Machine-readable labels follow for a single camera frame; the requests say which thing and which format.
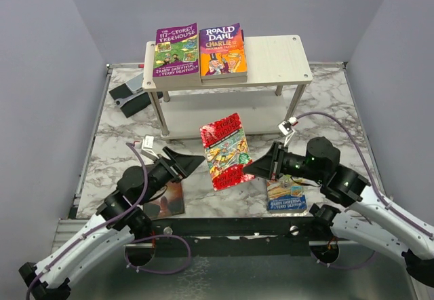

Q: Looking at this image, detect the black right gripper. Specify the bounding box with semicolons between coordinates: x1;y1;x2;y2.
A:
243;140;326;182

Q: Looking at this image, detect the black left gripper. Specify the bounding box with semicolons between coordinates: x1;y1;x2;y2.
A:
138;146;205;205

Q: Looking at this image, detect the red treehouse book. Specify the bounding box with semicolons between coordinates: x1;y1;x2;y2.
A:
199;113;254;191

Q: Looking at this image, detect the orange 39-storey treehouse book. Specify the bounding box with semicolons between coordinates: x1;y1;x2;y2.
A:
153;77;202;90

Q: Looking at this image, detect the purple treehouse book front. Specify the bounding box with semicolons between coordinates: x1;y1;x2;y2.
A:
201;75;248;85

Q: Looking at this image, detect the purple treehouse book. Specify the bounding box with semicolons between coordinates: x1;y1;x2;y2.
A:
201;75;248;85
153;23;201;79

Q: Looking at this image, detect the roald dahl charlie book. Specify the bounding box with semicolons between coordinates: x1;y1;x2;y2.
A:
199;23;248;78

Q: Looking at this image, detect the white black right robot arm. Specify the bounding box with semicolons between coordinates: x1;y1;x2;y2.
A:
243;137;433;286

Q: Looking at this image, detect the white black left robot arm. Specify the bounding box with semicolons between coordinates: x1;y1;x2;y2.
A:
19;147;205;299

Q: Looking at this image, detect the blue 91-storey treehouse book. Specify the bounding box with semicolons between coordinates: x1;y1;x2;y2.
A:
267;175;307;213

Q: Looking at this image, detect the dark three days book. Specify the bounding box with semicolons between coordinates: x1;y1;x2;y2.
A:
142;183;185;220

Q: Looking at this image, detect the black foam block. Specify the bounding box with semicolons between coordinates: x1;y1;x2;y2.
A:
109;83;151;118

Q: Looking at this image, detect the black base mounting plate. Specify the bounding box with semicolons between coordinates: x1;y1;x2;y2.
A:
135;208;353;259

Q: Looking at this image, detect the silver metal wrench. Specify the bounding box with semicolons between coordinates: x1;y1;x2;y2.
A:
115;91;144;109

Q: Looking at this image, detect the grey white device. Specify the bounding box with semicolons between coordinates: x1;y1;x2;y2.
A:
125;73;143;94

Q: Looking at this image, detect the white two-tier shelf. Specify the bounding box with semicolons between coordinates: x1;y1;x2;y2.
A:
142;35;313;140

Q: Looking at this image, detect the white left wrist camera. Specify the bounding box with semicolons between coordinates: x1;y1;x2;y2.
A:
133;134;159;162

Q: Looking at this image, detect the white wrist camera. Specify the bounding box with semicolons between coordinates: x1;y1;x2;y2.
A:
277;117;298;147
133;134;159;162

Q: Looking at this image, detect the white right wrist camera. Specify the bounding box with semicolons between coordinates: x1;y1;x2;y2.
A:
277;117;298;147

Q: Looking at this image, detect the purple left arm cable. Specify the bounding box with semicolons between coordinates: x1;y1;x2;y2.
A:
25;143;191;300

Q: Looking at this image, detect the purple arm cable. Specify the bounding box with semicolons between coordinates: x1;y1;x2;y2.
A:
296;111;434;269
25;143;191;300

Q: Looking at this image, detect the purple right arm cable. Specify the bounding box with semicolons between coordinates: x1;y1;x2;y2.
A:
296;111;434;269

